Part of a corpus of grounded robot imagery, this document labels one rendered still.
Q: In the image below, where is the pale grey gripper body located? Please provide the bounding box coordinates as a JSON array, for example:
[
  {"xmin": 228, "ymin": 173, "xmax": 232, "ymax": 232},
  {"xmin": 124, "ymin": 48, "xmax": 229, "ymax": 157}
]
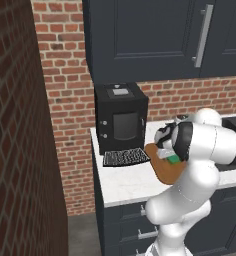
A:
[{"xmin": 156, "ymin": 148, "xmax": 177, "ymax": 161}]

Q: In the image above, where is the green sponge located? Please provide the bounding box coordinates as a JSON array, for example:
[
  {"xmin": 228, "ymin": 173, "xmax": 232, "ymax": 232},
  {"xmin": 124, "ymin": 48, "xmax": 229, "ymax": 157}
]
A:
[{"xmin": 166, "ymin": 154, "xmax": 182, "ymax": 165}]

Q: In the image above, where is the brown wooden cutting board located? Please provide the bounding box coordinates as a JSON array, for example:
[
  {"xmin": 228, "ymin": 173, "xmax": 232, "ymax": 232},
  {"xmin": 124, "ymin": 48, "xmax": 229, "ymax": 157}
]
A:
[{"xmin": 144, "ymin": 142, "xmax": 188, "ymax": 186}]

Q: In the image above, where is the black coffee machine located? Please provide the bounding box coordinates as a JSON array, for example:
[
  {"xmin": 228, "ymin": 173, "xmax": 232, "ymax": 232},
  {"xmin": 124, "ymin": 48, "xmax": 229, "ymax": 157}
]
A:
[{"xmin": 94, "ymin": 81, "xmax": 152, "ymax": 168}]

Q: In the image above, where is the dark drawer front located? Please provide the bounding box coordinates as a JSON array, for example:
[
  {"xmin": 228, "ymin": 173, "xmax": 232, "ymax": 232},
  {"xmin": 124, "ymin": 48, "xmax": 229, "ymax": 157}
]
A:
[
  {"xmin": 103, "ymin": 199, "xmax": 158, "ymax": 224},
  {"xmin": 118, "ymin": 218, "xmax": 162, "ymax": 246},
  {"xmin": 118, "ymin": 240, "xmax": 158, "ymax": 256}
]

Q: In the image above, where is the dark base cupboard door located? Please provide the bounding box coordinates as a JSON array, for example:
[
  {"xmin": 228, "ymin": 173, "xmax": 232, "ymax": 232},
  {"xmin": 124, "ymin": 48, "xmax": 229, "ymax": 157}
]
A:
[{"xmin": 184, "ymin": 185, "xmax": 236, "ymax": 256}]

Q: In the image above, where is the dark plain cupboard door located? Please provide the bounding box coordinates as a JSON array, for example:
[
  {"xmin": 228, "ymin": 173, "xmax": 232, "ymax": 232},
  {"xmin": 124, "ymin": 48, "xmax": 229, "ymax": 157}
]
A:
[{"xmin": 199, "ymin": 0, "xmax": 236, "ymax": 78}]

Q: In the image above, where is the dark cupboard door with handle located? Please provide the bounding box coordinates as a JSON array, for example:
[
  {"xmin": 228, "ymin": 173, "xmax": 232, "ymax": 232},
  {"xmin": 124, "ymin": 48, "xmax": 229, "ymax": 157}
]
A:
[{"xmin": 82, "ymin": 0, "xmax": 214, "ymax": 84}]

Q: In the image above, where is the silver cupboard bar handle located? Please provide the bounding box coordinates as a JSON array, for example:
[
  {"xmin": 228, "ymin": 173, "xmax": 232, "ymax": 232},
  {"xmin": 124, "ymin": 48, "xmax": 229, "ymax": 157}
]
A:
[{"xmin": 191, "ymin": 3, "xmax": 215, "ymax": 69}]

